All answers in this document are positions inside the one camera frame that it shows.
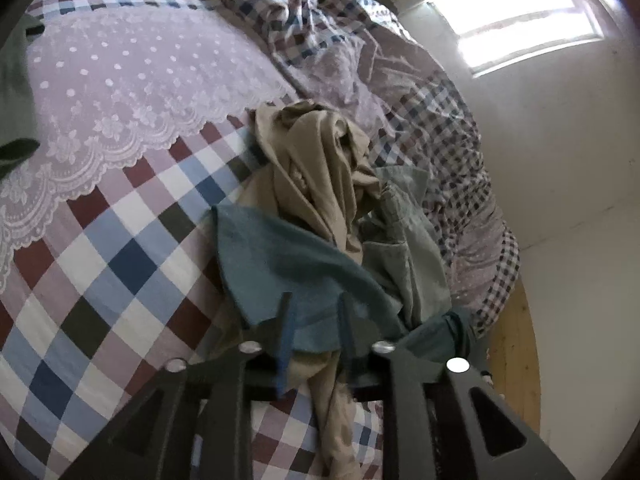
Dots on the light grey-green garment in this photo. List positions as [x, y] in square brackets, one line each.
[415, 260]

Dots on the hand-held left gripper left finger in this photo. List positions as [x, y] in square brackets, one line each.
[284, 355]

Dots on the large checkered bed sheet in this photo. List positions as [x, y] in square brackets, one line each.
[115, 270]

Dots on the beige garment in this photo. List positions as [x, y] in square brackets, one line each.
[310, 160]

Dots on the small checkered pink quilt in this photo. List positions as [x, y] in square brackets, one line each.
[400, 85]

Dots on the wooden bed board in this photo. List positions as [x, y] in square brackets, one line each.
[517, 350]

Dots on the teal garment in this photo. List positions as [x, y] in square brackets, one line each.
[280, 260]

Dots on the dark green garment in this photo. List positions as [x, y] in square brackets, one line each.
[15, 85]

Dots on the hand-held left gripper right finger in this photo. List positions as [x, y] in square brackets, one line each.
[347, 340]

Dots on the window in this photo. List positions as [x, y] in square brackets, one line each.
[520, 15]

